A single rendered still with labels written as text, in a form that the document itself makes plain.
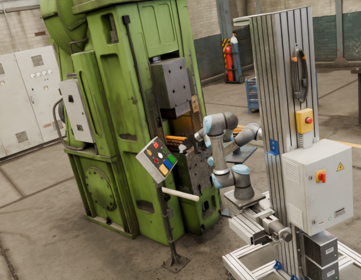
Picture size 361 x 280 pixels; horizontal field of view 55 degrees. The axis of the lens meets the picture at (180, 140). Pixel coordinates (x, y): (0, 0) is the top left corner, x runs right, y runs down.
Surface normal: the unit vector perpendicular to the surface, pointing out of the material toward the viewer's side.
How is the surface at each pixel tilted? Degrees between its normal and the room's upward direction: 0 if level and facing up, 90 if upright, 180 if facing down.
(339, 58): 90
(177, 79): 90
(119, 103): 89
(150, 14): 90
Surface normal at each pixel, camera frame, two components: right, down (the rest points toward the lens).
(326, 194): 0.38, 0.24
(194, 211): -0.65, 0.36
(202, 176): 0.73, 0.09
